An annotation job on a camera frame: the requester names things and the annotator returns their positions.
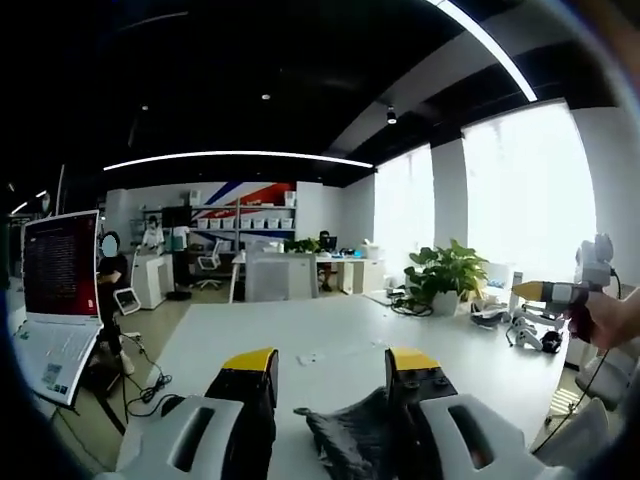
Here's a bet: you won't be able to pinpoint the small white screen device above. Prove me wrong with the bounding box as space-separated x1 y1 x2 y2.
113 286 143 317

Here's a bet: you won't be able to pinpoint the striped wall mural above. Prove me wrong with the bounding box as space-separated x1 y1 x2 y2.
203 181 297 207

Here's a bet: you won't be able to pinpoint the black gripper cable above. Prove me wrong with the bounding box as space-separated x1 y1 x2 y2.
537 267 624 449

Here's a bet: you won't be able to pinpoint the black cable bundle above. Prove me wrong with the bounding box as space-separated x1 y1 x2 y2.
387 293 435 318

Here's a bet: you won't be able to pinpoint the shelf with white bins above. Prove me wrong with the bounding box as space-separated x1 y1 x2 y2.
191 201 297 247

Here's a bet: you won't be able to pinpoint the long ceiling light strip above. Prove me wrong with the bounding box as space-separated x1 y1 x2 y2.
428 0 540 103
102 149 375 173

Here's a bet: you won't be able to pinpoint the large bright window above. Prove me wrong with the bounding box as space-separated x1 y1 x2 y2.
460 98 598 287

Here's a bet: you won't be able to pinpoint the black floor cables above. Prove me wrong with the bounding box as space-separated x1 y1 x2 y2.
118 333 175 419

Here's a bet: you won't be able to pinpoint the white handheld controllers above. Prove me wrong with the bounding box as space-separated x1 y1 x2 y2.
503 315 545 352

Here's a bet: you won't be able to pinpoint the narrow bright window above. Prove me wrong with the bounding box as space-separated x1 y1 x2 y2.
373 143 436 274

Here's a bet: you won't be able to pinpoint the white laptop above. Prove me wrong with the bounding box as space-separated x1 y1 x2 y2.
9 209 105 407

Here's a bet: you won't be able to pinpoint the dark grey towel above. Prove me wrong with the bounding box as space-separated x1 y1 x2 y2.
293 387 416 480

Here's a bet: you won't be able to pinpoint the person's right hand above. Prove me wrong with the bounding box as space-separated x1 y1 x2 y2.
565 287 640 350

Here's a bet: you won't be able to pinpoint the grey chair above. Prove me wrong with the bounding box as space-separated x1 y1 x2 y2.
573 348 632 414

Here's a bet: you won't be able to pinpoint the white cabinet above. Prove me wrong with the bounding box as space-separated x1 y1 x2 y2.
133 251 177 312

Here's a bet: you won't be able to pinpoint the large potted green plant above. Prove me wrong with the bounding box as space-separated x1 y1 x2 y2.
402 238 491 318

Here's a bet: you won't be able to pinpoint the white headset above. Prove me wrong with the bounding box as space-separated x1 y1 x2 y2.
470 298 512 330

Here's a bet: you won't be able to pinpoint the small green plant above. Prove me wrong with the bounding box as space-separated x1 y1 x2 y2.
283 236 322 254

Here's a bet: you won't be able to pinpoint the white desk partition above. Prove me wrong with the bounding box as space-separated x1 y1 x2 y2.
243 248 320 303

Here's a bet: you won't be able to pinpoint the white office chair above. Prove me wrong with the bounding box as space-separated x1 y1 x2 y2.
195 238 225 292

